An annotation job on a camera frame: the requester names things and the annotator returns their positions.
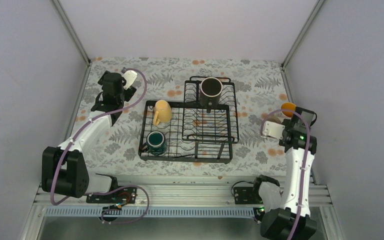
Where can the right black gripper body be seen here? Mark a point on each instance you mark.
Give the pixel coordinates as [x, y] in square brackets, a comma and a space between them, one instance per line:
[286, 121]

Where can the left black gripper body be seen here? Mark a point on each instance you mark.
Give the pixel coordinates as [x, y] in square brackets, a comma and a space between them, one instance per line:
[122, 96]

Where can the white mug orange interior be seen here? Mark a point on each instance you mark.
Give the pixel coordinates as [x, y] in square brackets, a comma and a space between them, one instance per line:
[287, 108]

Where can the black mug white rim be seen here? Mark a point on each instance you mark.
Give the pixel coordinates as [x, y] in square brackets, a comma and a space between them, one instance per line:
[210, 91]

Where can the beige cream mug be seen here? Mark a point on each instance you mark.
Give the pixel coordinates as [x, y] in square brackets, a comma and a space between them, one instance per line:
[275, 119]

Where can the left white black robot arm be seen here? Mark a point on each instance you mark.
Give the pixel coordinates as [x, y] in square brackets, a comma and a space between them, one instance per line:
[63, 169]

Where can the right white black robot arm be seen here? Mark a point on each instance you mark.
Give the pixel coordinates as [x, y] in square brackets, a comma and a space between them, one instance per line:
[287, 214]

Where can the yellow mug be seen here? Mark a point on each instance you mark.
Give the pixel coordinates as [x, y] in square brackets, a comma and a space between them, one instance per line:
[162, 112]

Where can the floral patterned tablecloth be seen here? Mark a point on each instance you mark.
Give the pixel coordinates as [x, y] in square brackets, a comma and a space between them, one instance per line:
[259, 89]

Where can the dark green mug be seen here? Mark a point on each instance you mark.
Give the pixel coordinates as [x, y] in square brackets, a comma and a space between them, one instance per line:
[155, 143]

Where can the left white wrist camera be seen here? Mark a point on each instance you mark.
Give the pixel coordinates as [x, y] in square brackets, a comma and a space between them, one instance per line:
[129, 76]

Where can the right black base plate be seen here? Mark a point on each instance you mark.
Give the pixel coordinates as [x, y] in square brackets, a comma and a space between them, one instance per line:
[246, 196]

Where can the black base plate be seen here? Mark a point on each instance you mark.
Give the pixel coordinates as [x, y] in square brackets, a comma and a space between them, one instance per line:
[126, 195]
[246, 196]

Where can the black wire dish rack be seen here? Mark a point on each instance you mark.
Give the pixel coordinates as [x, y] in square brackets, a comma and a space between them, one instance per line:
[195, 134]

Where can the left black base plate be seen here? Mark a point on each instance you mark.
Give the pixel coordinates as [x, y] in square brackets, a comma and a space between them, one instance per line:
[126, 195]

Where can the aluminium mounting rail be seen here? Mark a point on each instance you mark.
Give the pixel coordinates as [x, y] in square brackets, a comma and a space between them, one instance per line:
[188, 195]

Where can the left aluminium frame post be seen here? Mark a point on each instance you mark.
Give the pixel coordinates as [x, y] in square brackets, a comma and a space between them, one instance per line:
[71, 30]

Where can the aluminium frame post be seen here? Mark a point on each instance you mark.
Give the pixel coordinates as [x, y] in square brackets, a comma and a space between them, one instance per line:
[313, 14]
[71, 30]

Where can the grey slotted cable duct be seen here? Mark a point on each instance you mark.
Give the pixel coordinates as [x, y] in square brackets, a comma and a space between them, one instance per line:
[152, 212]

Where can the right aluminium frame post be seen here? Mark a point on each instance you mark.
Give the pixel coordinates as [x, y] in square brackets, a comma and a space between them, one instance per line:
[313, 14]

